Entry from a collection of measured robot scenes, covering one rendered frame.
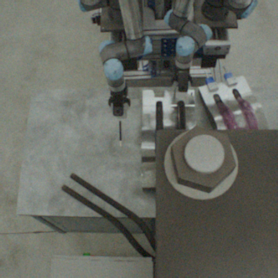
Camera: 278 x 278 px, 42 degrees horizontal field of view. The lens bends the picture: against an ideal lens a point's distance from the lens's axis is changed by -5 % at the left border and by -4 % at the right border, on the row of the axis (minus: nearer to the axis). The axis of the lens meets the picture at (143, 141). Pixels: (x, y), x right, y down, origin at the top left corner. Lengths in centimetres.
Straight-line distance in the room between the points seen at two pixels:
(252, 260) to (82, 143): 147
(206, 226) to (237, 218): 5
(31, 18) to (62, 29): 35
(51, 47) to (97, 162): 166
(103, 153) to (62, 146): 22
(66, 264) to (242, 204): 67
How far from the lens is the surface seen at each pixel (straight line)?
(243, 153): 60
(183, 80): 172
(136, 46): 158
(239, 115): 188
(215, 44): 197
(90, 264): 110
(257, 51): 326
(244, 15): 184
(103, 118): 196
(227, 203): 57
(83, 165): 188
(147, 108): 187
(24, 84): 318
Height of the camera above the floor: 255
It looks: 68 degrees down
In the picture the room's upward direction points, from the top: 6 degrees counter-clockwise
